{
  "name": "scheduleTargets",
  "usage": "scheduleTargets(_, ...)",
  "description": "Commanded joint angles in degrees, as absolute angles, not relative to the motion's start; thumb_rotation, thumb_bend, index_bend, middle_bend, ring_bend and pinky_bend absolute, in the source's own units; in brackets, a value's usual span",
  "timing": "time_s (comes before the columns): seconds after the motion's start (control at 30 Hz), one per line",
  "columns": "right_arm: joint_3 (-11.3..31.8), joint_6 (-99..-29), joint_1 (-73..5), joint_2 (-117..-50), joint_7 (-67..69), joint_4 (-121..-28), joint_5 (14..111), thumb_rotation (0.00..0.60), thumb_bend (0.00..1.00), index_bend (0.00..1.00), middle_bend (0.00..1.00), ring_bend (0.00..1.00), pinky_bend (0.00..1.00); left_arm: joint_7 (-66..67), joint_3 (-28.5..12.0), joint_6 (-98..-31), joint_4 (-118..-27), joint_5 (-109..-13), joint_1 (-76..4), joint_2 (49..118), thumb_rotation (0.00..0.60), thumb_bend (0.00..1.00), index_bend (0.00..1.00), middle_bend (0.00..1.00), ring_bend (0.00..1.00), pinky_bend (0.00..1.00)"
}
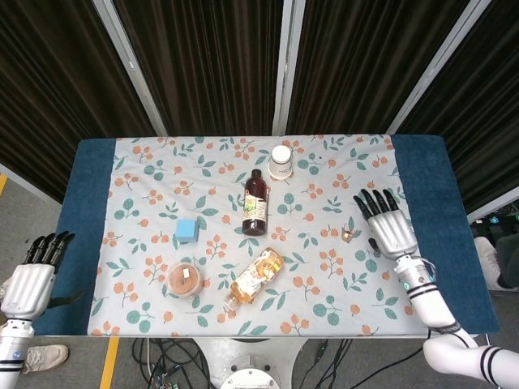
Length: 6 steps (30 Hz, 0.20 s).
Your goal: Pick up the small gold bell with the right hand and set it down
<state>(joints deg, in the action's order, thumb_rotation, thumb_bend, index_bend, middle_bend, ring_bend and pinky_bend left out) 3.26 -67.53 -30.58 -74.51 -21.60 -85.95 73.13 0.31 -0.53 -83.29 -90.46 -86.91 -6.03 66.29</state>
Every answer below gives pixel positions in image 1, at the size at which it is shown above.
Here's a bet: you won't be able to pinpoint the round clear container brown contents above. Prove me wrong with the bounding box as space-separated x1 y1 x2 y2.
165 261 203 300

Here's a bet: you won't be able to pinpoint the blue table mat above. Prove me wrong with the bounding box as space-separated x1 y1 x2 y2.
34 135 500 337

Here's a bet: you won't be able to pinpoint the black floor cable bundle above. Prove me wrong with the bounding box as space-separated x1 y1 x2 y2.
131 338 212 389
311 338 354 389

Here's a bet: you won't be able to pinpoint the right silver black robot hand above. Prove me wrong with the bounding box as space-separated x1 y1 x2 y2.
353 187 419 261

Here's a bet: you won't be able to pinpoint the blue cube block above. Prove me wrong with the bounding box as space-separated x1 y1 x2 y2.
174 218 199 245

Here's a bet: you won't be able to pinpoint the grey sneaker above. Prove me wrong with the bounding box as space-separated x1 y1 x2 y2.
22 343 71 374

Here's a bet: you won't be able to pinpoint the floral print tablecloth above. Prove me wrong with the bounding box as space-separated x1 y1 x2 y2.
87 135 442 337

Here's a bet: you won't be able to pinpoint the clear amber liquid bottle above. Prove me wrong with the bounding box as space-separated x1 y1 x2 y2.
224 247 285 312

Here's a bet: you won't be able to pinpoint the dark pleated curtain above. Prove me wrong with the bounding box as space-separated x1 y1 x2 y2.
115 0 285 137
0 0 157 203
397 0 519 214
285 0 474 135

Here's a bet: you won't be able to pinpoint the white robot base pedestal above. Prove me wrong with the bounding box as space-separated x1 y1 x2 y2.
194 336 309 389

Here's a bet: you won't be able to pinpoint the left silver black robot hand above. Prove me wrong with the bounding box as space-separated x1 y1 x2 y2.
0 229 85 321

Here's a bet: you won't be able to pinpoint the grey metal frame post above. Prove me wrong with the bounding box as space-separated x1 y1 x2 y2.
387 0 494 135
91 0 169 137
271 0 306 137

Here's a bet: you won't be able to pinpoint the white sneaker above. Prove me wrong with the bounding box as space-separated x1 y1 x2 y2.
474 237 506 291

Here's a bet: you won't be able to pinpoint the white paper cup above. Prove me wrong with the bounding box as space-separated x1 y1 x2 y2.
266 144 294 182

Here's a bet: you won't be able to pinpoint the dark juice bottle with label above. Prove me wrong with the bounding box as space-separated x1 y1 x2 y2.
242 168 270 237

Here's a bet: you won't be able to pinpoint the small gold ball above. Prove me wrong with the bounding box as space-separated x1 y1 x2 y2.
339 224 360 244

